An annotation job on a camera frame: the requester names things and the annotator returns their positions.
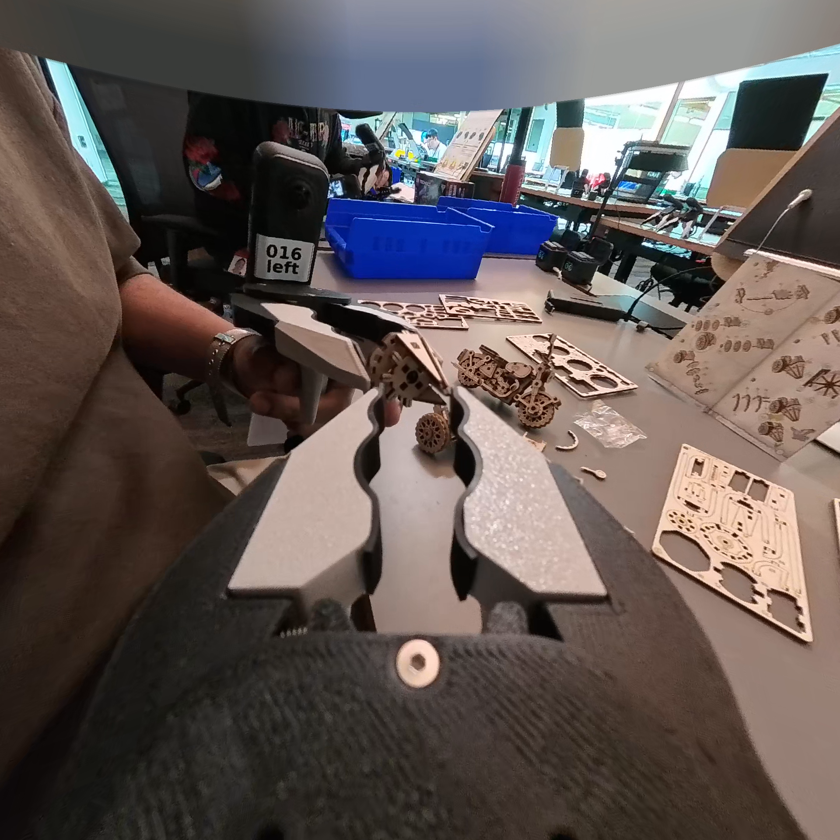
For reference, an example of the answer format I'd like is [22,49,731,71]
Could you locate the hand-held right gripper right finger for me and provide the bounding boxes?
[450,387,609,603]

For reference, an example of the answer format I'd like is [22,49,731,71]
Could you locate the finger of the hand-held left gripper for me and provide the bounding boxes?
[314,304,406,343]
[272,318,374,389]

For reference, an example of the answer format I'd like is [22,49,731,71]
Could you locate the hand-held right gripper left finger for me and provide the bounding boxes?
[226,387,389,603]

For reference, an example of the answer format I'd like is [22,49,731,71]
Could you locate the cone-shaped wooden wheel assembly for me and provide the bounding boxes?
[367,330,455,408]

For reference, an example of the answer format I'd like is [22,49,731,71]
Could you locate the wooden parts sheet with gears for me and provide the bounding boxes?
[651,444,815,644]

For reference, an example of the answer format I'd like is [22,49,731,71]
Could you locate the grey desk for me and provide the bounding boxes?
[308,252,840,840]

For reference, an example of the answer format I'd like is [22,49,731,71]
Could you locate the long wooden desk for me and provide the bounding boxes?
[518,184,746,263]

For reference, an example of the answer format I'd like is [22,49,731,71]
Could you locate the person's left hand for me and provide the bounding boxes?
[230,335,403,439]

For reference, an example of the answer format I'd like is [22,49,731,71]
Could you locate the silver wristwatch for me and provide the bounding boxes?
[202,327,262,426]

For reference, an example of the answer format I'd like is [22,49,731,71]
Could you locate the blue plastic bin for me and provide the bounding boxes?
[325,197,495,281]
[435,196,560,257]

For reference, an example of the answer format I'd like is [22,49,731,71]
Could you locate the person's beige pants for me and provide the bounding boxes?
[206,456,293,497]

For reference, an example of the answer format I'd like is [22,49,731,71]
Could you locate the black office chair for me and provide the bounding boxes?
[140,213,221,309]

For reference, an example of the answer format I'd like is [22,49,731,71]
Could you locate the wooden sidecar model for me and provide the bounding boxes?
[415,405,460,455]

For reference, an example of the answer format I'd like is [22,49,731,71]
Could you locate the small clear plastic bag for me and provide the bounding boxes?
[574,399,648,451]

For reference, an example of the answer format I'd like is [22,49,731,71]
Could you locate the wooden motorcycle model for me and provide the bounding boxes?
[454,333,563,432]

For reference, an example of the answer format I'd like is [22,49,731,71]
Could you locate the dark printed box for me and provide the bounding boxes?
[413,172,476,204]

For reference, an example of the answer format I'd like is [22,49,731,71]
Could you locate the wooden display board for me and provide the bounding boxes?
[430,110,501,183]

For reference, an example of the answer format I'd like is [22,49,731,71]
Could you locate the black flat device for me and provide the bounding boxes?
[543,289,689,324]

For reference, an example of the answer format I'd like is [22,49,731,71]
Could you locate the person's brown shirt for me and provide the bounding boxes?
[0,49,232,788]

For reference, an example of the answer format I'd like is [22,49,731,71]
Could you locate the instruction booklet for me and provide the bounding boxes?
[646,252,840,462]

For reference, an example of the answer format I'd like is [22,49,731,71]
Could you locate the black equipment stand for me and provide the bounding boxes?
[587,141,690,260]

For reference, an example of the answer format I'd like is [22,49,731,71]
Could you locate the beige chair back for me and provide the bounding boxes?
[707,148,798,210]

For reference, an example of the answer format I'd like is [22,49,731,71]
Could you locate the dark computer monitor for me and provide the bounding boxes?
[710,98,840,265]

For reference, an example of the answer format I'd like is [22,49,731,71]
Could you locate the black acoustic panel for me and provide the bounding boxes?
[727,72,830,153]

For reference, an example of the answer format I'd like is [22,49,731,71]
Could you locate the white cable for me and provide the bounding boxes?
[751,189,815,258]

